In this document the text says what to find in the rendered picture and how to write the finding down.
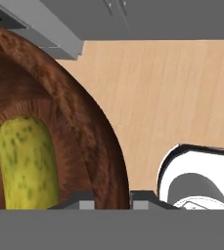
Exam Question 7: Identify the brown wooden bowl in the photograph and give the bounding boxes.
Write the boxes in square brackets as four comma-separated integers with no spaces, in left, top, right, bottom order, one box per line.
[0,22,131,211]

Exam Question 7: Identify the grey counter unit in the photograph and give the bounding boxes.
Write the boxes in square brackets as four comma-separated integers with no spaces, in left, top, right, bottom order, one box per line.
[0,0,85,62]

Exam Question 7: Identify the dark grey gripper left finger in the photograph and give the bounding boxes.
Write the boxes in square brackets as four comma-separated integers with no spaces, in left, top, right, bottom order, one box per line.
[46,189,97,211]

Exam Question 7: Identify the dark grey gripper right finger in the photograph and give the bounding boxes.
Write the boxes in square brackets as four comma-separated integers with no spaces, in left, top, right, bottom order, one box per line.
[129,189,180,211]

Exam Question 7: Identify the white and black round object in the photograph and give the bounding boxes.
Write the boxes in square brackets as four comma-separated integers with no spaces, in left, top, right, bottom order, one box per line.
[157,143,224,211]

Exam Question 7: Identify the yellow-green cucumber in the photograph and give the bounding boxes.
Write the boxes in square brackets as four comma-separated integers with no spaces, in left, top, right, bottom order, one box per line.
[0,115,60,211]

